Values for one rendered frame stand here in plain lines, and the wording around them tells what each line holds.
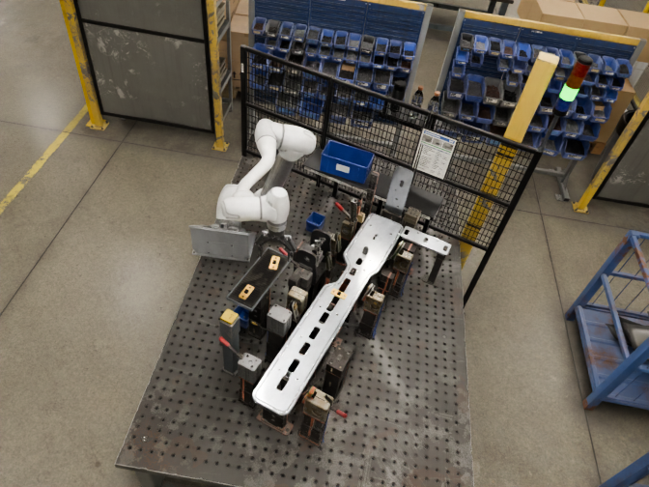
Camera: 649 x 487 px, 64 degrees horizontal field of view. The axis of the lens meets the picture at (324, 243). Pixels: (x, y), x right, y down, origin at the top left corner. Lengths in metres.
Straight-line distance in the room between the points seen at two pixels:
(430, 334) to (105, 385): 2.03
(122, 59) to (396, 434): 3.82
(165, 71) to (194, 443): 3.30
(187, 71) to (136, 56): 0.45
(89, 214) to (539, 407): 3.70
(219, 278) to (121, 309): 1.05
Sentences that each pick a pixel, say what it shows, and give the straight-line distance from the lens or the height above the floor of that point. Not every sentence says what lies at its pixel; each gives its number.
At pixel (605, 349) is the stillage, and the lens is 4.21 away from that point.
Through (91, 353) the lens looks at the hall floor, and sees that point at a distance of 3.78.
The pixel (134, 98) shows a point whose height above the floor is 0.39.
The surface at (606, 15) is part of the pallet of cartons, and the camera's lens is 5.78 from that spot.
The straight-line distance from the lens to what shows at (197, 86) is 4.90.
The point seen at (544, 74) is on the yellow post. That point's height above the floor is 1.94.
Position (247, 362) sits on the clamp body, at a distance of 2.36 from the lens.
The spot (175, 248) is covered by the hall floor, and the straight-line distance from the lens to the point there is 4.23.
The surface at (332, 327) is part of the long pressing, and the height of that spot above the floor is 1.00.
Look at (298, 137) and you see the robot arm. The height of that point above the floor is 1.54.
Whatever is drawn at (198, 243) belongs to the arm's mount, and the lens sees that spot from 3.15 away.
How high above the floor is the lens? 3.11
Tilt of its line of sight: 47 degrees down
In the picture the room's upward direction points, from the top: 9 degrees clockwise
